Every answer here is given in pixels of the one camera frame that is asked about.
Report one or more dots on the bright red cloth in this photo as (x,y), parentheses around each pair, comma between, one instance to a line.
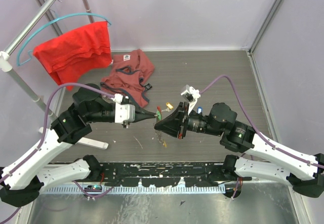
(71,55)

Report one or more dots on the dusty red shirt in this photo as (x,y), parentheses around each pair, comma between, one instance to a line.
(129,75)

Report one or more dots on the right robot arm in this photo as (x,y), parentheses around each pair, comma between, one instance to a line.
(302,172)

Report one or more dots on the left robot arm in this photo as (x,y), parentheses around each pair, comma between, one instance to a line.
(24,180)

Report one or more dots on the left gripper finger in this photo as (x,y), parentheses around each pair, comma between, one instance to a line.
(145,112)
(139,118)

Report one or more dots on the blue tag key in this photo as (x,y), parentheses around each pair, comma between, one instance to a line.
(199,110)

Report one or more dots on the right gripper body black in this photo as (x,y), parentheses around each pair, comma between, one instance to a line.
(185,123)

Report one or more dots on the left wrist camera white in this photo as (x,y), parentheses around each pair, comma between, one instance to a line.
(118,98)

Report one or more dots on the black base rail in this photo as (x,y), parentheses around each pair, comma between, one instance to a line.
(163,174)

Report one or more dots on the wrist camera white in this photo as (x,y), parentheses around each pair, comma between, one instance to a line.
(191,95)
(118,98)

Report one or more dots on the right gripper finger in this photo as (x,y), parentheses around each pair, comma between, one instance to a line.
(172,119)
(170,130)

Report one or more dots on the grey slotted cable duct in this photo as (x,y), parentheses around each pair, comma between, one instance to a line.
(180,189)

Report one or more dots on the green tag key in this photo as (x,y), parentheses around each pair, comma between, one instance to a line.
(158,114)

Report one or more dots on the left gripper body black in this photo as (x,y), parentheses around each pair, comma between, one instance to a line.
(128,102)

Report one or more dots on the metal key organizer red handle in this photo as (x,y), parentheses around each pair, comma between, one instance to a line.
(158,133)

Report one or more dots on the yellow tag key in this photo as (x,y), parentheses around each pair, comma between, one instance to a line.
(169,107)

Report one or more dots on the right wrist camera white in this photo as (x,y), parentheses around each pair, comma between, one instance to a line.
(191,95)

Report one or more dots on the aluminium frame post right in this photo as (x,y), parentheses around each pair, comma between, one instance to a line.
(267,21)

